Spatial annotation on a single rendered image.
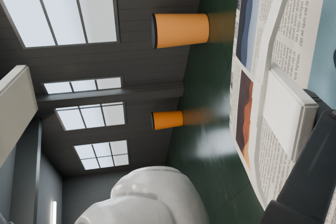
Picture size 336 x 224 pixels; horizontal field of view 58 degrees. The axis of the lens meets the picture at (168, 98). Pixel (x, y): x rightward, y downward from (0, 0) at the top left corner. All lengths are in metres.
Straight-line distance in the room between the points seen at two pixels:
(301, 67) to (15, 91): 0.17
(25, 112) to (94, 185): 10.01
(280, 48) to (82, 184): 10.08
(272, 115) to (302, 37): 0.07
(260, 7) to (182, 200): 0.29
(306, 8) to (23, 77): 0.17
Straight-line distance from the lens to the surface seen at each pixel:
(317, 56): 0.21
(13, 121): 0.17
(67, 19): 4.46
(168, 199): 0.46
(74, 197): 10.20
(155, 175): 0.48
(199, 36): 4.03
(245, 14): 0.34
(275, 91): 0.16
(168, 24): 3.91
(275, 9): 0.17
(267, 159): 0.29
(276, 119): 0.16
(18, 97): 0.18
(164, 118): 6.20
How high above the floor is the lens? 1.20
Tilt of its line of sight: 9 degrees down
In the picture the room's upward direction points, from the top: 96 degrees counter-clockwise
